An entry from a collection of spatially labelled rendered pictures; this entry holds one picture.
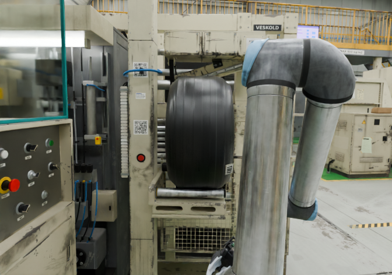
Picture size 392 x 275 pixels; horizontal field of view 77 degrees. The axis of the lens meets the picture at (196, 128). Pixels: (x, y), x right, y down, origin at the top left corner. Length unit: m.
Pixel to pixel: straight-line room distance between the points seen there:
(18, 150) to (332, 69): 0.97
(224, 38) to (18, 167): 1.21
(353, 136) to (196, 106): 4.67
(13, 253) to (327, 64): 1.02
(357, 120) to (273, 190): 5.02
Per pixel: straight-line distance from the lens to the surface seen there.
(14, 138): 1.01
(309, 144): 0.77
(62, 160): 1.25
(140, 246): 1.50
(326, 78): 0.64
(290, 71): 0.62
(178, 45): 1.57
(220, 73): 1.67
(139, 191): 1.38
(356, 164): 5.67
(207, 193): 1.26
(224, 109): 1.09
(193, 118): 1.06
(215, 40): 1.57
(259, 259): 0.60
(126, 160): 1.36
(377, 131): 5.87
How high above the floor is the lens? 1.33
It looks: 5 degrees down
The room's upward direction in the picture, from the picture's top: 1 degrees clockwise
